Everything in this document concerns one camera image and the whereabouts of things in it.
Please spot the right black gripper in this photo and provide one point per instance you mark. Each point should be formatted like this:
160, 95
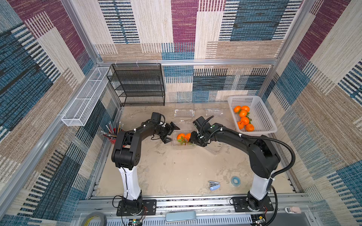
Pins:
194, 137

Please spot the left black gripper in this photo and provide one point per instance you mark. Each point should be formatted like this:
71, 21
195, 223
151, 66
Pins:
170, 130

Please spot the clear clamshell container front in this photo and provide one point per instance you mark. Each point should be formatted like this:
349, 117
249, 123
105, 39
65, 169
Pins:
175, 144

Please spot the clear clamshell container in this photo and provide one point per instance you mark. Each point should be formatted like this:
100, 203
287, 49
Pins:
216, 148
175, 144
216, 112
184, 113

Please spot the clear clamshell container back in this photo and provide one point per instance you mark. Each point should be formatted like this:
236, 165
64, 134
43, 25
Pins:
216, 112

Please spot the orange pair with leaves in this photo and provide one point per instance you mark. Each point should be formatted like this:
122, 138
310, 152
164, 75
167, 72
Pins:
238, 109

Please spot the white plastic perforated basket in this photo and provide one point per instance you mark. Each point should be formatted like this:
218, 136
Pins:
260, 117

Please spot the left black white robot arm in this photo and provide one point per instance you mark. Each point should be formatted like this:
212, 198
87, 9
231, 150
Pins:
126, 156

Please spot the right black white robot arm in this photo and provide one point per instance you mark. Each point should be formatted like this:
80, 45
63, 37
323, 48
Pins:
263, 158

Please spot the blue stapler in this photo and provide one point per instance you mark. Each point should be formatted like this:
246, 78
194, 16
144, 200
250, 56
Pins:
213, 185

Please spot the blue tape roll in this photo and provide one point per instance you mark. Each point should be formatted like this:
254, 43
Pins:
235, 181

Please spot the red pencil cup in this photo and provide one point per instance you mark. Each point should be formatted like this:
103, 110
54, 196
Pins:
112, 132

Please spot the light blue bar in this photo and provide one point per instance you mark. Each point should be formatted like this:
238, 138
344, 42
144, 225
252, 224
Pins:
180, 216

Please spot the pink white small device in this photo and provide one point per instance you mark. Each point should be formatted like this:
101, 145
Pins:
293, 210

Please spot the black wire shelf rack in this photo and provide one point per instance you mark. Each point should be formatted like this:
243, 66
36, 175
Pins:
138, 84

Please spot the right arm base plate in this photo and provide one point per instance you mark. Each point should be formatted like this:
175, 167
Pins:
251, 204

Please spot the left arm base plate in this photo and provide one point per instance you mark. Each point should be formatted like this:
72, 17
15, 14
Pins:
136, 207

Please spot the white wire mesh tray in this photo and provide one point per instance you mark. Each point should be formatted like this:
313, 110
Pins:
83, 105

